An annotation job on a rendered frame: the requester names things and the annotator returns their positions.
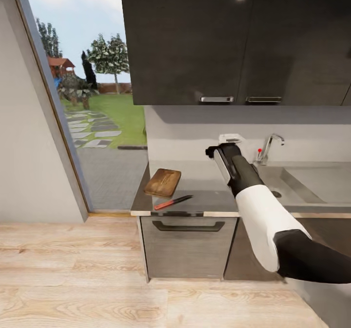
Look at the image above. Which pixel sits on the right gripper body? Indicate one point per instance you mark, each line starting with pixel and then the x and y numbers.
pixel 211 151

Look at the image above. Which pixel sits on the cutting board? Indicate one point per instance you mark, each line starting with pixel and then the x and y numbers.
pixel 163 182

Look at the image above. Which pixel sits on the drop in sink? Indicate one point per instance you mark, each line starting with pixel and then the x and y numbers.
pixel 305 185

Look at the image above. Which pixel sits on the fixed window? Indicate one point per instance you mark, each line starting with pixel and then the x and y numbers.
pixel 81 53

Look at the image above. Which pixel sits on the dishwasher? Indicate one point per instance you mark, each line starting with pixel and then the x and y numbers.
pixel 187 246

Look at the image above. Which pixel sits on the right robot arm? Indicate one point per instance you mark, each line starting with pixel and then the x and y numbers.
pixel 321 276

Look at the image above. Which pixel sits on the parer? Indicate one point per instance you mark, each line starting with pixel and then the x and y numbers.
pixel 163 205

